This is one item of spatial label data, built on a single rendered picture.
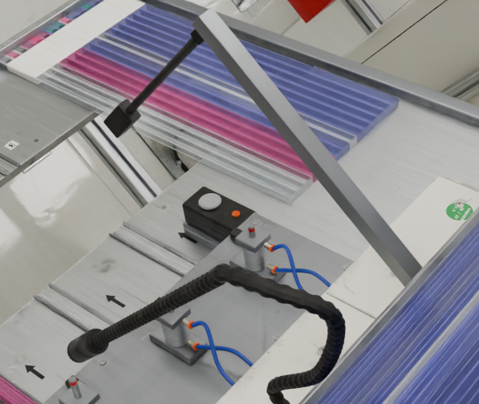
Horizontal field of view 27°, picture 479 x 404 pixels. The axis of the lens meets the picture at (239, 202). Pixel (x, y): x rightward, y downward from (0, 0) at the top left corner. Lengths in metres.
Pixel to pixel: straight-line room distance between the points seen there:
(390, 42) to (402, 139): 1.17
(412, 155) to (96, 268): 0.38
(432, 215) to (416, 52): 1.36
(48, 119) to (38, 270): 0.85
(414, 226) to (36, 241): 1.28
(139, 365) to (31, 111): 0.51
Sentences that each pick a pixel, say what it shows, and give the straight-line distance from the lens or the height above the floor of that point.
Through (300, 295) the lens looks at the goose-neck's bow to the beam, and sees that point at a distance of 0.50.
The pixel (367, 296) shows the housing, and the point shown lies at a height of 1.25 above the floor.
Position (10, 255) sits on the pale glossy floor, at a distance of 2.10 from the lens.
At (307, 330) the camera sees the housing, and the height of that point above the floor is 1.24.
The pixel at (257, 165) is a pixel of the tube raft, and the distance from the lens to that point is 1.14.
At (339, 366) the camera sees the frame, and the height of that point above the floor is 1.39.
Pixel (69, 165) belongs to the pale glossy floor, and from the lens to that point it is 2.19.
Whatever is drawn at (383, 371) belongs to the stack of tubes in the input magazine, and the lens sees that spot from 0.65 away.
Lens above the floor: 1.99
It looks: 59 degrees down
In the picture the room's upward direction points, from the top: 57 degrees clockwise
